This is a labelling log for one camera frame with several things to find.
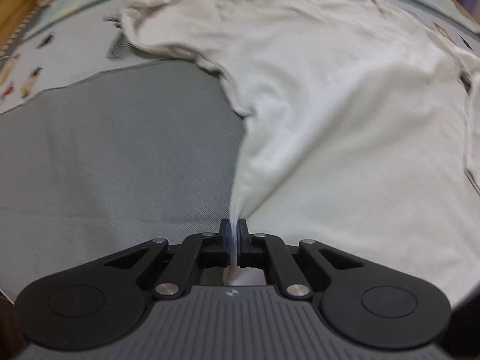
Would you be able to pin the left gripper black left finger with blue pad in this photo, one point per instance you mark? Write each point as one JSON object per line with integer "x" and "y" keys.
{"x": 99, "y": 302}

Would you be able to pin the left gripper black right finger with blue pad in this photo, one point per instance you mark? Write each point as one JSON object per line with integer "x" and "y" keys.
{"x": 367, "y": 303}

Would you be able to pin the white long-sleeve shirt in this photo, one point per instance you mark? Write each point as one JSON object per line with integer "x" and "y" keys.
{"x": 361, "y": 125}

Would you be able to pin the grey patterned bed sheet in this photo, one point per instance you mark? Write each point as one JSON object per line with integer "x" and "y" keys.
{"x": 104, "y": 146}

